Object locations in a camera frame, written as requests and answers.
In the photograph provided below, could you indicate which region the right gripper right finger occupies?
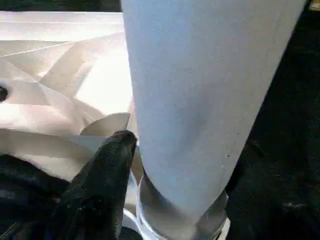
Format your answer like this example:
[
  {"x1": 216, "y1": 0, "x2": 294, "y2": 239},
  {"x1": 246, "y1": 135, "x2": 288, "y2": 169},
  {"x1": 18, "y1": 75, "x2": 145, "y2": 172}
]
[{"x1": 225, "y1": 142, "x2": 320, "y2": 240}]

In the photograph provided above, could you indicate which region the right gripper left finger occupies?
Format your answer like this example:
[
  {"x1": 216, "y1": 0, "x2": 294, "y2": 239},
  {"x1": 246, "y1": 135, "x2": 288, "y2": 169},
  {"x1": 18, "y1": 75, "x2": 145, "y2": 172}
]
[{"x1": 42, "y1": 130, "x2": 138, "y2": 240}]

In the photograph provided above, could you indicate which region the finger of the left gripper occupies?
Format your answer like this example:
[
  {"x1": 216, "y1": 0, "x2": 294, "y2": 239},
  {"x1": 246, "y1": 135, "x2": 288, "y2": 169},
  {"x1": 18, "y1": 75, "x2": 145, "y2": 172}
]
[{"x1": 0, "y1": 154, "x2": 71, "y2": 236}]

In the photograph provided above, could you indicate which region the white plastic table top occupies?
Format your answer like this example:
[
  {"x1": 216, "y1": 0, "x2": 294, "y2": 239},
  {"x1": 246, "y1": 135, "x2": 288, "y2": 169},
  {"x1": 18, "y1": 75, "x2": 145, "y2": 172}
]
[{"x1": 0, "y1": 11, "x2": 146, "y2": 240}]

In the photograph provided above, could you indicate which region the white plastic table leg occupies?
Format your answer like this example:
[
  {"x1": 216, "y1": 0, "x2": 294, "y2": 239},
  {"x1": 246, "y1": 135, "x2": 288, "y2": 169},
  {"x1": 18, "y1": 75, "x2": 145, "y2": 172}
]
[{"x1": 120, "y1": 0, "x2": 308, "y2": 240}]

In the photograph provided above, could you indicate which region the black work mat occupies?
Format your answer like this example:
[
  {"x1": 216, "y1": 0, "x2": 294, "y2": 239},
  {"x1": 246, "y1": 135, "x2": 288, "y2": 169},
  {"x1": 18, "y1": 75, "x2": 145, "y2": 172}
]
[{"x1": 0, "y1": 0, "x2": 320, "y2": 240}]

